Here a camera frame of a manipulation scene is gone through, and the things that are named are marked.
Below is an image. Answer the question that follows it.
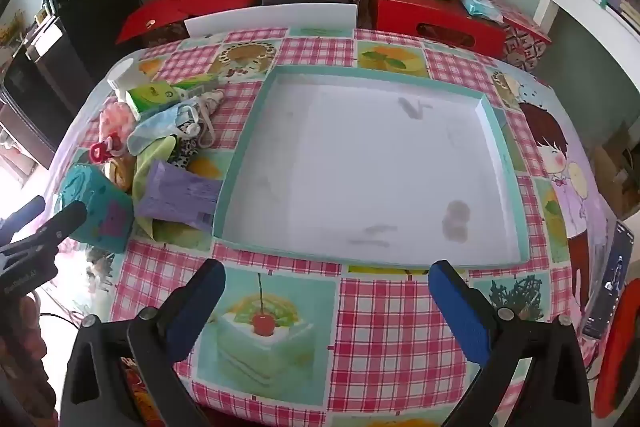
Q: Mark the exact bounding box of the white tray with teal rim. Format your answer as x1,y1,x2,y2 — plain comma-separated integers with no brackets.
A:
212,64,531,275

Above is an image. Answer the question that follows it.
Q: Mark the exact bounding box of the green cloth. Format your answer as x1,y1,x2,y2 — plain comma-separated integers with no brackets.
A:
131,134,181,238

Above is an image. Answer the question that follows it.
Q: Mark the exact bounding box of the dark cabinet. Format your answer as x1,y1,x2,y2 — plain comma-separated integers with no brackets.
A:
0,14,98,168

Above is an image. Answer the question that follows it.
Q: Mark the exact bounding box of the blue wet wipes pack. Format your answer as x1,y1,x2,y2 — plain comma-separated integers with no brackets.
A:
459,0,506,22

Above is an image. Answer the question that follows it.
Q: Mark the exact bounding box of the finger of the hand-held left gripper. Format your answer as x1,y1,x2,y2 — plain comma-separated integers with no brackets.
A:
0,195,46,233
0,201,88,258

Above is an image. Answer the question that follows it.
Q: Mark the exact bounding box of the black phone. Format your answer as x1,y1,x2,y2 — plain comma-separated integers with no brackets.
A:
582,219,636,340

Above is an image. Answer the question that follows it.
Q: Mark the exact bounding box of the red patterned box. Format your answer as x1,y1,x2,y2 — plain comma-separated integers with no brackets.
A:
492,0,553,75

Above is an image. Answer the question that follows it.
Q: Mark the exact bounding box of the blue face mask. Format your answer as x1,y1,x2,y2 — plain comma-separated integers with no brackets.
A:
126,103,216,155

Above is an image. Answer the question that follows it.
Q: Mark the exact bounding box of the white plastic bottle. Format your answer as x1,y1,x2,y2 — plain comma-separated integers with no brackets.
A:
107,57,151,100

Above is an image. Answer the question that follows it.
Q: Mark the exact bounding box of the white shelf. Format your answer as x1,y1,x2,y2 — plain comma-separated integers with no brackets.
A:
532,0,640,72

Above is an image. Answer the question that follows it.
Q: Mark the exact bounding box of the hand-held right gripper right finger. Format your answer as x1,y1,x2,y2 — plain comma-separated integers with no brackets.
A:
427,260,593,427

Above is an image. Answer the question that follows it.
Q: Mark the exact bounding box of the red plastic stool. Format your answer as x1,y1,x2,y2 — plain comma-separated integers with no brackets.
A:
592,279,640,418

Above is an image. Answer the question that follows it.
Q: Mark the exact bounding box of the red gift box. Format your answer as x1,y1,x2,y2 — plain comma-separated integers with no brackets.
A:
367,0,506,60

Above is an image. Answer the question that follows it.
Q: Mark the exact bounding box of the printed checkered tablecloth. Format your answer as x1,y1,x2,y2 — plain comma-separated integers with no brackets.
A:
50,27,621,427

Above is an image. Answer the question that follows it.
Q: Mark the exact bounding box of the pink white striped cloth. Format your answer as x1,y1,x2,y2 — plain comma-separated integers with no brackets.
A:
97,101,136,142

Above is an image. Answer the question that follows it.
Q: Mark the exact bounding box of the purple packet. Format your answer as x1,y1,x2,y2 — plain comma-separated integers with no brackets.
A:
136,159,223,233

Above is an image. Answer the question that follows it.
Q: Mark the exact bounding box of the leopard print scrunchie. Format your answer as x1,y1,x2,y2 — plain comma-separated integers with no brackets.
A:
167,122,201,170

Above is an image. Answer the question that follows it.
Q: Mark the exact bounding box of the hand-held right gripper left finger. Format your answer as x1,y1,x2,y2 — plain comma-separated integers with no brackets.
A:
60,258,227,427

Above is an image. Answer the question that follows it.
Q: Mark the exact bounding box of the brown cardboard box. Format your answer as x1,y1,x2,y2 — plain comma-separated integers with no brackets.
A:
590,122,640,218

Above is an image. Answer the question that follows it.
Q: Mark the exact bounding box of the teal cartoon box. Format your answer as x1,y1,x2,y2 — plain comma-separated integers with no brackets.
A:
55,162,135,255

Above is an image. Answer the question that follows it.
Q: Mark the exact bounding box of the red hair clip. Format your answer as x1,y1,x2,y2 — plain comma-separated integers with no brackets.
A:
89,134,126,162

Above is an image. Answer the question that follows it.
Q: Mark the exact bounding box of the white board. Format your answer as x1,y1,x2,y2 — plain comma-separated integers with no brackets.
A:
184,2,358,40

